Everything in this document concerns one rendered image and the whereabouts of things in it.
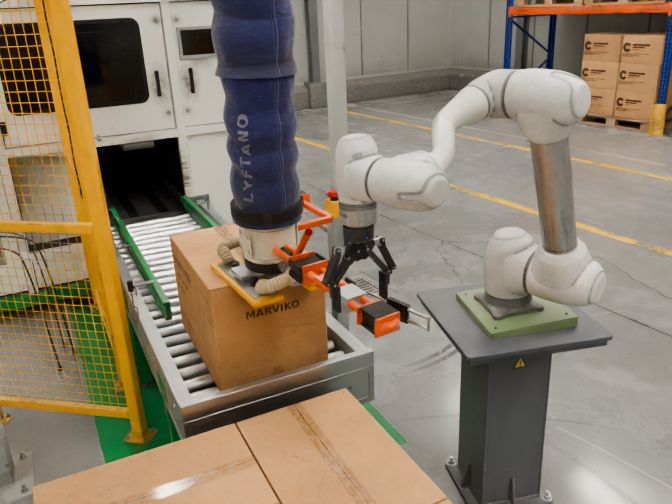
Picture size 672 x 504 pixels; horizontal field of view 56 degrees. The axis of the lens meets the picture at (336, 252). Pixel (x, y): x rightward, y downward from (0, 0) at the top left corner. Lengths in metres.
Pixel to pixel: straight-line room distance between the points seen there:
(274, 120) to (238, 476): 1.01
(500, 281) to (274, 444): 0.89
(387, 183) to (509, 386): 1.15
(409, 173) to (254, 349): 1.07
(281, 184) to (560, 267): 0.86
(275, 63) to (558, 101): 0.75
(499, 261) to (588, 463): 1.08
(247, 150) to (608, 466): 1.91
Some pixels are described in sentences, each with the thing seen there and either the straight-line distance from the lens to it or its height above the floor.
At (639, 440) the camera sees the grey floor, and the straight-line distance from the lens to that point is 3.09.
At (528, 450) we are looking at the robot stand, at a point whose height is 0.24.
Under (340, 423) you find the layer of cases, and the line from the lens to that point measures 2.08.
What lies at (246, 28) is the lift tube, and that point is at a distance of 1.78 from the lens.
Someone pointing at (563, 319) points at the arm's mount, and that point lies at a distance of 2.21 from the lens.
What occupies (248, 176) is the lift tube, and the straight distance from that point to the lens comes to 1.89.
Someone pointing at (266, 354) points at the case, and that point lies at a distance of 2.23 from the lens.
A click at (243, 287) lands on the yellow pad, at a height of 0.97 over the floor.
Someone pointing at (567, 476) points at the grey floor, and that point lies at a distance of 2.81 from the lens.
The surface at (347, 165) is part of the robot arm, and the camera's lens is 1.43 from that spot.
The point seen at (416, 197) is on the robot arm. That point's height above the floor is 1.40.
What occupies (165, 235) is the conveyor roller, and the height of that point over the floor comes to 0.53.
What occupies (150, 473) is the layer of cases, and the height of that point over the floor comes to 0.54.
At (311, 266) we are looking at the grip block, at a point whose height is 1.09.
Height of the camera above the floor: 1.78
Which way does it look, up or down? 21 degrees down
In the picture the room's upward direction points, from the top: 3 degrees counter-clockwise
